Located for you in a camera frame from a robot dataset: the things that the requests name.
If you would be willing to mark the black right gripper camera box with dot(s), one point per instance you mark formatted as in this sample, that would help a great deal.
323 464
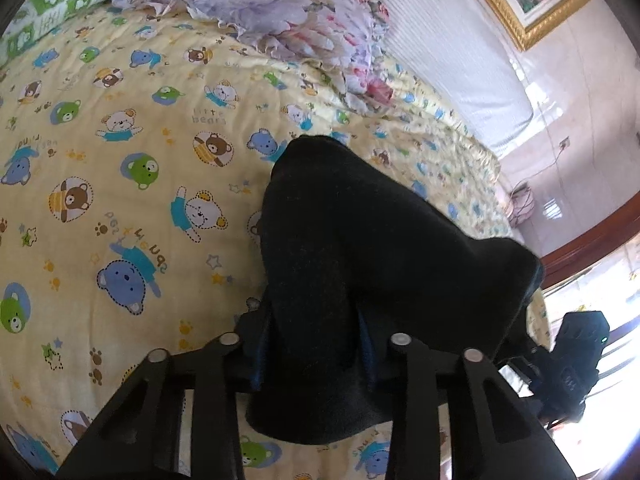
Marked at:
579 343

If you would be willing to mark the black pants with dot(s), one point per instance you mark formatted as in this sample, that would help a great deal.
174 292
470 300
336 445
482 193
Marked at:
353 257

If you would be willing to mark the pink bundle with cord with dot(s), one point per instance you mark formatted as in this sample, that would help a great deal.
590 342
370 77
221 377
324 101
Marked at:
522 203

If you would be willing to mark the yellow bear print quilt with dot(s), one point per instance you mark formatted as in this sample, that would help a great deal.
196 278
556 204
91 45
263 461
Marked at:
134 155

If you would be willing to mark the brown wooden door frame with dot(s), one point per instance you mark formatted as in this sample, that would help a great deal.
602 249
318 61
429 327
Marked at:
593 245

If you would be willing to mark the white striped headboard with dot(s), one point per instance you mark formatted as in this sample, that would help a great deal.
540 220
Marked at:
449 44

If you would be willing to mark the floral ruffled pillow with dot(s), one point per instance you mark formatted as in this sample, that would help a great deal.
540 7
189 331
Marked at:
344 39

